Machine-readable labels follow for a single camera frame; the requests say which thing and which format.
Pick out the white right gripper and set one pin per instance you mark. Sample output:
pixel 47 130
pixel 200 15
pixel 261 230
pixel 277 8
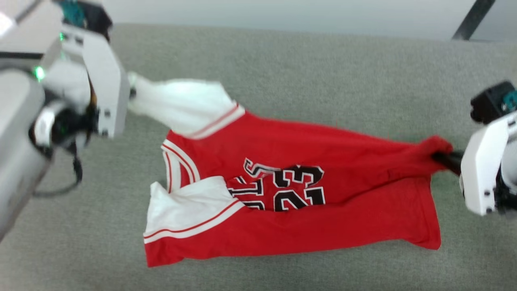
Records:
pixel 484 165

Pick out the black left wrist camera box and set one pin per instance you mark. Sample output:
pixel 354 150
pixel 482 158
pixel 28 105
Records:
pixel 87 16

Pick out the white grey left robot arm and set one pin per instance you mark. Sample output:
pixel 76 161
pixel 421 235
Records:
pixel 18 141

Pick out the black slanted metal post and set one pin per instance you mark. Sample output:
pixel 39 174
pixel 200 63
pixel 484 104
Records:
pixel 472 18

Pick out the grey partition panel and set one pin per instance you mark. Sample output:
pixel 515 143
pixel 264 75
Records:
pixel 501 18

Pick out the red white basketball jersey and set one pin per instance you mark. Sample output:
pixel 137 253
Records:
pixel 291 186

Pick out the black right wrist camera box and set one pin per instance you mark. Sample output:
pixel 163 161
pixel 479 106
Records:
pixel 492 101

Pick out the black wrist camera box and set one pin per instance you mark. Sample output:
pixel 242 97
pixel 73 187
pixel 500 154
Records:
pixel 492 101
pixel 87 16

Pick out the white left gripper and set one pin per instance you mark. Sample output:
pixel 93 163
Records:
pixel 103 81

